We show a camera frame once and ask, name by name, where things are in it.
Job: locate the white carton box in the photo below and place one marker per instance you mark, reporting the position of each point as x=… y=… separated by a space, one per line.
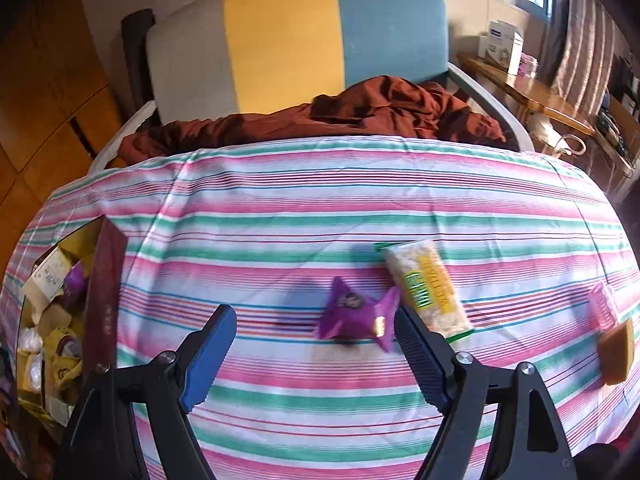
x=502 y=45

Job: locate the wooden wardrobe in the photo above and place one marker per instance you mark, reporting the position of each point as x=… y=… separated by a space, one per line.
x=45 y=110

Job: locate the grey yellow blue armchair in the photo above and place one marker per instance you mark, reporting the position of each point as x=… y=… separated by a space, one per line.
x=280 y=40

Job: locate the black rolled mat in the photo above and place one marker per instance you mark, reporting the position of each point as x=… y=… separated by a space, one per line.
x=135 y=50

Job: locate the striped grey curtain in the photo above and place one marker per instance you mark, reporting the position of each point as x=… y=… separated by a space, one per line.
x=580 y=60

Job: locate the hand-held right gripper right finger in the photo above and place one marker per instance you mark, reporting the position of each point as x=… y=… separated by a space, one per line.
x=425 y=360

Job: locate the small pink container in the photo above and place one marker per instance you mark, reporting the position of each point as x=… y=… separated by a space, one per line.
x=529 y=65

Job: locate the purple snack packet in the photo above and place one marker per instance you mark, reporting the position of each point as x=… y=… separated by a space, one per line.
x=76 y=282
x=350 y=317

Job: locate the dark cluttered shelf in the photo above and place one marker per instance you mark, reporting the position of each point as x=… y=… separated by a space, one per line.
x=617 y=120

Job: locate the clear rice snack packet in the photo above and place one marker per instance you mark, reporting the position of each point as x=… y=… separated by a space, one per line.
x=425 y=285

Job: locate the beige cardboard box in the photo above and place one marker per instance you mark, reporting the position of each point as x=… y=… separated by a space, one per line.
x=47 y=280

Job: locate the pink plastic packet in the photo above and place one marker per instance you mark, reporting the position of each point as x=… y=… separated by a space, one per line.
x=602 y=305

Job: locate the gold tin box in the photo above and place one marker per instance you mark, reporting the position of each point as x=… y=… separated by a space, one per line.
x=105 y=310

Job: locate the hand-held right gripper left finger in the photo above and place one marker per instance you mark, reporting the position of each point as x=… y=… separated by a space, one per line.
x=210 y=360

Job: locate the yellow snack packet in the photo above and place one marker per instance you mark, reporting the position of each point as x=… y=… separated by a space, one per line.
x=62 y=360

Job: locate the brown cloth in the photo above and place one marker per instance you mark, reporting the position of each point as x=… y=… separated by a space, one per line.
x=390 y=105

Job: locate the striped blanket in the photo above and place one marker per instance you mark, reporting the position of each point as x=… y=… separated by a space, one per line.
x=350 y=210

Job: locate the wooden side table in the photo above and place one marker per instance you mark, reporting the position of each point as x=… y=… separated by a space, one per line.
x=540 y=95

